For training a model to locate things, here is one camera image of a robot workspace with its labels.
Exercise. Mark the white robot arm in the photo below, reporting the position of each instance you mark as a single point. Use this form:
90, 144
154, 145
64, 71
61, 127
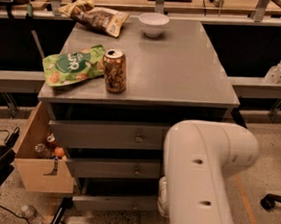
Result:
198, 156

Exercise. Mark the grey top drawer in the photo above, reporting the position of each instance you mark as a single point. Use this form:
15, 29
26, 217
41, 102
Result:
109, 134

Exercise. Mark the grey bottom drawer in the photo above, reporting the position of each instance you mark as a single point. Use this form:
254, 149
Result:
115, 203

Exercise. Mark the grey middle drawer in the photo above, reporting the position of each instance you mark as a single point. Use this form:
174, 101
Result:
114, 169

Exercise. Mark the white bowl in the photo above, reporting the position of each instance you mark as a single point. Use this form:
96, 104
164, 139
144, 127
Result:
153, 23

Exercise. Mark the black chair base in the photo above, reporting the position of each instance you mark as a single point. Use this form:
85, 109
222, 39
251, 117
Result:
269, 201

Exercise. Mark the clear plastic floor bottle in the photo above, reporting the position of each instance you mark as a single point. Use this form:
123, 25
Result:
31, 214

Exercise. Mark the wooden side box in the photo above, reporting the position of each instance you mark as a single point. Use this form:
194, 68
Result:
38, 174

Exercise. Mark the orange fruit in box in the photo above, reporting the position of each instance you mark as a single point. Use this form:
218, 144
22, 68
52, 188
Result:
59, 152

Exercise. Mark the grey drawer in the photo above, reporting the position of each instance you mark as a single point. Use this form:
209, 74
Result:
114, 169
109, 134
115, 203

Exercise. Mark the green snack bag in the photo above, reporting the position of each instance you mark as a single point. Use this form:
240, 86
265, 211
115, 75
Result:
73, 68

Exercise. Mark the bottle in wooden box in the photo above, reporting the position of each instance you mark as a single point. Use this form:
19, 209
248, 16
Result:
43, 151

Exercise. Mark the clear sanitizer bottle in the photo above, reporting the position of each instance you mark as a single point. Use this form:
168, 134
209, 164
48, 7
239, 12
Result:
274, 74

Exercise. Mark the grey drawer cabinet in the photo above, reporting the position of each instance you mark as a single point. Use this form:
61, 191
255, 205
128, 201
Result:
174, 77

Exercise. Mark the brown chip bag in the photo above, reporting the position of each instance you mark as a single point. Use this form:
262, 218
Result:
98, 19

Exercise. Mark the brown soda can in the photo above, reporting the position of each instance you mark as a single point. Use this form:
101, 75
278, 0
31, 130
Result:
114, 63

